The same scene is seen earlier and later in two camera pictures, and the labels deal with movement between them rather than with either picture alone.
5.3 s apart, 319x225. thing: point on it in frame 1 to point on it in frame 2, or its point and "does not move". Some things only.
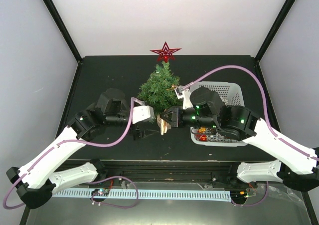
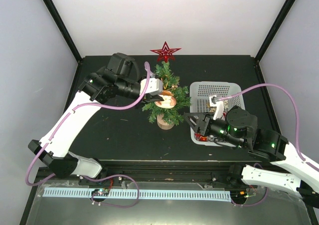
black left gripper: [141, 134] to [152, 97]
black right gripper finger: [170, 111] to [195, 115]
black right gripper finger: [172, 125] to [192, 125]
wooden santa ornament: [163, 125] to [169, 100]
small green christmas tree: [159, 91] does not move
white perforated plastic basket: [232, 94] does not move
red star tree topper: [165, 52] does not move
